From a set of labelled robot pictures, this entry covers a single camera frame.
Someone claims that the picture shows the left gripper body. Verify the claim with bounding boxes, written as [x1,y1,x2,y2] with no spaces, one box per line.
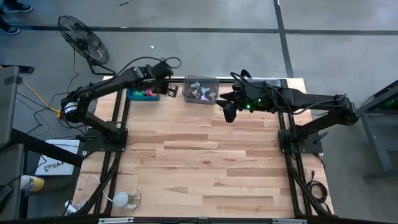
[145,60,175,95]

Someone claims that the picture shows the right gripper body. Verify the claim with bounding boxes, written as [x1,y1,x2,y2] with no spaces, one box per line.
[231,81,275,113]

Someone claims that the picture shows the grey translucent plastic bin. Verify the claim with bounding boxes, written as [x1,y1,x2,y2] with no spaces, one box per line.
[182,75,220,105]

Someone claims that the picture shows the clear plastic bin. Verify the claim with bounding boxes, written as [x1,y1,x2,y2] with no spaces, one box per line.
[247,77,282,90]

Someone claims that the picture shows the teal plastic bin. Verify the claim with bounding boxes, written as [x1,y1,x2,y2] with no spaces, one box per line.
[126,88,162,102]

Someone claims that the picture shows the black floor fan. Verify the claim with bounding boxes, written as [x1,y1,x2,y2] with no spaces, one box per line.
[57,14,117,77]

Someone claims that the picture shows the lamp with white bulb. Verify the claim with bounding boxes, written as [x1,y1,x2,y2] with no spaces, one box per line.
[112,188,142,212]

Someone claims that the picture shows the white cardboard box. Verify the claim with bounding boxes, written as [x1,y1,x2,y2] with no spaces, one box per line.
[34,139,81,177]

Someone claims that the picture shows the grey metal stand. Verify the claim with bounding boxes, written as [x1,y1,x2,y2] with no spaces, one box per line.
[355,78,398,175]

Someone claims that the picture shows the black metal beam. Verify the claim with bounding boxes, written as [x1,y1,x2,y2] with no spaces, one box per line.
[10,128,85,168]

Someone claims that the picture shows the grey desk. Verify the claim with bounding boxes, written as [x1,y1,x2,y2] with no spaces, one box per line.
[0,142,25,222]
[0,65,21,148]

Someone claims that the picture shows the person's shoe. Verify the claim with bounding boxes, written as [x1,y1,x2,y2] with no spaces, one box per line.
[2,0,34,14]
[0,16,21,35]

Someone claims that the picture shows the white and yellow bottle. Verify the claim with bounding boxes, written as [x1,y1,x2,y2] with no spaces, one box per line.
[19,174,45,193]

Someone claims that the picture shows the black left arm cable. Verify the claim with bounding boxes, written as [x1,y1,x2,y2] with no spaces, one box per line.
[116,55,183,77]

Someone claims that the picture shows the black aluminium table frame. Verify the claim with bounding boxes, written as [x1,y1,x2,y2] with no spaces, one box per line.
[73,76,335,223]

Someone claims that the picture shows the black coiled cable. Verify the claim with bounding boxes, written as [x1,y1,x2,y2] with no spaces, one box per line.
[305,169,329,205]

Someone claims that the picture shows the yellow extension cable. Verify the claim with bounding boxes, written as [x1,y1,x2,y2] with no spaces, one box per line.
[21,80,62,118]

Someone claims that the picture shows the white cable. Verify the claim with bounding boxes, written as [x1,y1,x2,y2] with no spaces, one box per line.
[63,174,116,216]

